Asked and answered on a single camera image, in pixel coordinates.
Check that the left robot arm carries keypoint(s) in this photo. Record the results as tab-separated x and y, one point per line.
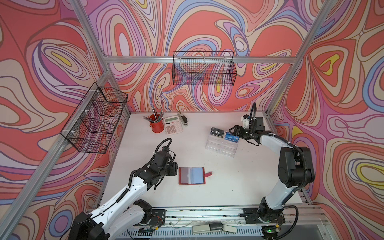
85	228

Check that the black wire basket back wall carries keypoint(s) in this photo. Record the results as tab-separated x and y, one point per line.
211	68

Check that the black wire basket wall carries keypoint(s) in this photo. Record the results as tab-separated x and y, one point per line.
100	112
211	68

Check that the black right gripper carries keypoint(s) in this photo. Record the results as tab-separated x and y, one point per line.
237	128

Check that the black wire basket left wall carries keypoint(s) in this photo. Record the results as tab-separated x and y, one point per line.
100	112

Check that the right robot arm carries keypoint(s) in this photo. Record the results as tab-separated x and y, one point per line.
295	167

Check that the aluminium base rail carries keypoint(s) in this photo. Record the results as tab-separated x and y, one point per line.
180	217

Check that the grey foot pedal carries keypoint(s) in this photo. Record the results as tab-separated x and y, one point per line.
212	228

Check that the pens and pencils bunch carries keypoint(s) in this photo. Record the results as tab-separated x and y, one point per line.
156	118

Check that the grey black stapler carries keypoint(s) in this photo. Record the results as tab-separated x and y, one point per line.
183	119

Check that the clear acrylic card stand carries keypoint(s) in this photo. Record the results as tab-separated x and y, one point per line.
221	146

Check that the red leather card holder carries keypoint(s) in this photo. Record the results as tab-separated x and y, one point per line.
193	176

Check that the pink desk calculator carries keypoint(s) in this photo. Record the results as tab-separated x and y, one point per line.
173	125

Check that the red metal pen bucket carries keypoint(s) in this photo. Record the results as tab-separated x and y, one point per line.
157	127

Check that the blue credit card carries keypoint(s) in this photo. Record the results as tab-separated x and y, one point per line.
230	137

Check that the black VIP credit card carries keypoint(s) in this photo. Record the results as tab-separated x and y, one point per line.
217	132

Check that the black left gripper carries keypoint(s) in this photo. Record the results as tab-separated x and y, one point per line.
174	168

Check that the aluminium frame post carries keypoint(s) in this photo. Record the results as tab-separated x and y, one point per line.
107	76

